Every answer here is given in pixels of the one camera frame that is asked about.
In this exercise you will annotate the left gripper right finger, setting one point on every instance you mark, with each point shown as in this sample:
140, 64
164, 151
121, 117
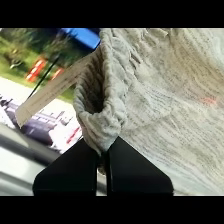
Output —
136, 171

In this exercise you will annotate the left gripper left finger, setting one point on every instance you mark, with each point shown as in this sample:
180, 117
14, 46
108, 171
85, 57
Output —
71, 173

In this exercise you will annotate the beige knitted sweater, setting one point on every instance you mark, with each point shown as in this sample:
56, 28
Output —
160, 100

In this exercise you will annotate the silver frame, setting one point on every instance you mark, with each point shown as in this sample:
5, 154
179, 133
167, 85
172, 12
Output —
16, 173

